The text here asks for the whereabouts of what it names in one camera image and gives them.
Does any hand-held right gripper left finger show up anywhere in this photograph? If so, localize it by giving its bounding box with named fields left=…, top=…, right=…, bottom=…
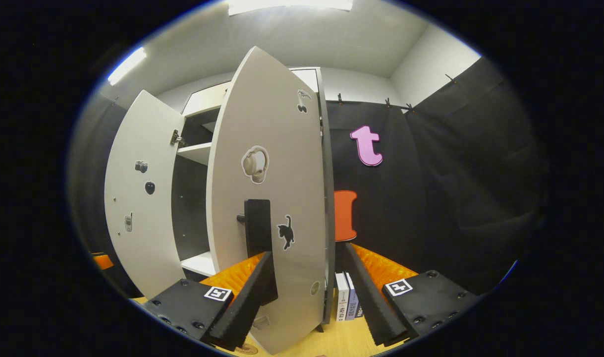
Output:
left=142, top=250, right=274, bottom=352

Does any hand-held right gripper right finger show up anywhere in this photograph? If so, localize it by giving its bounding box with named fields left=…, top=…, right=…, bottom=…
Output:
left=340, top=242, right=482, bottom=347

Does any black door handle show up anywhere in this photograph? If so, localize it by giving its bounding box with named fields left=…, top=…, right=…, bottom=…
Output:
left=236, top=198, right=279, bottom=306

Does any lavender small box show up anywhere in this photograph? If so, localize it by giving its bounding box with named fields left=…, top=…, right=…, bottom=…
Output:
left=345, top=272, right=359, bottom=320

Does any black backdrop cloth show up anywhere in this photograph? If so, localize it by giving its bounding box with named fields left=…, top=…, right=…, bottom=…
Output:
left=327, top=57, right=550, bottom=298
left=68, top=94, right=144, bottom=298

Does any narrow ceiling light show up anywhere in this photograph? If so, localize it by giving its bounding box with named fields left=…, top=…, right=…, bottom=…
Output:
left=107, top=47, right=148, bottom=86

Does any large ceiling light panel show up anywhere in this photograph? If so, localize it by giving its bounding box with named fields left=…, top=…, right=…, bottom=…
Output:
left=226, top=0, right=354, bottom=16

